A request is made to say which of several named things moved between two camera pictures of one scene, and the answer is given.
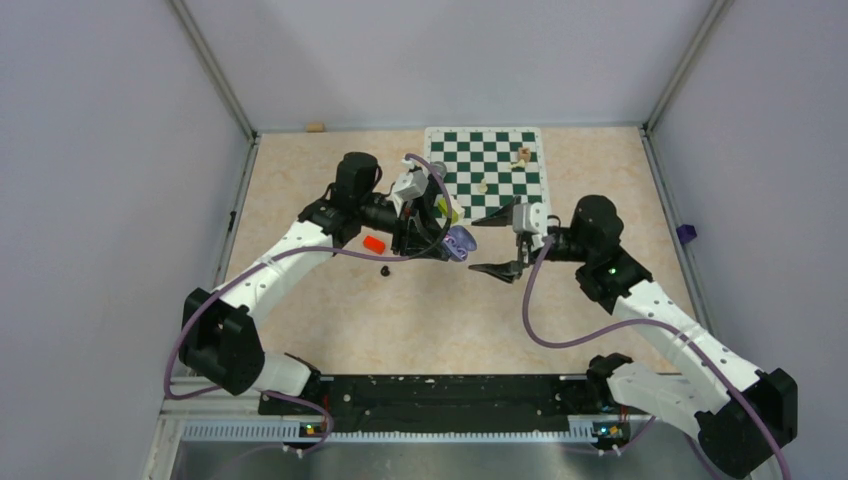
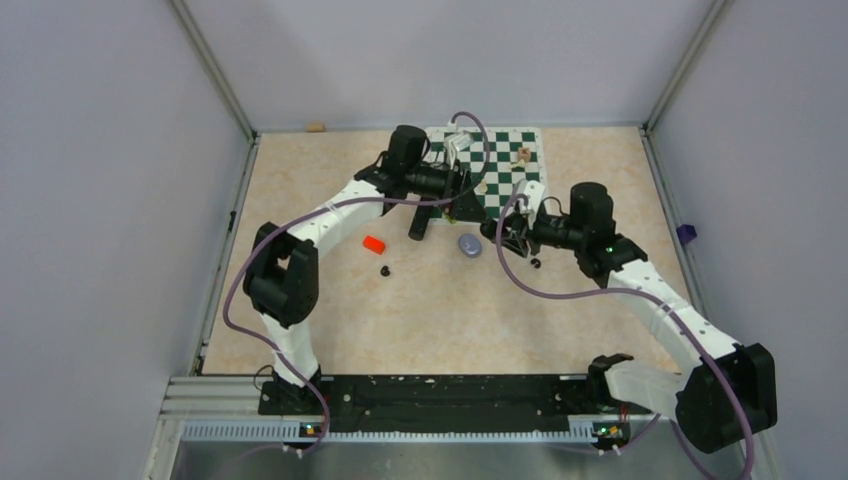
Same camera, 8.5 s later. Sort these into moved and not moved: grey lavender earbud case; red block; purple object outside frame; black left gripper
Moved: black left gripper; grey lavender earbud case
Not moved: purple object outside frame; red block
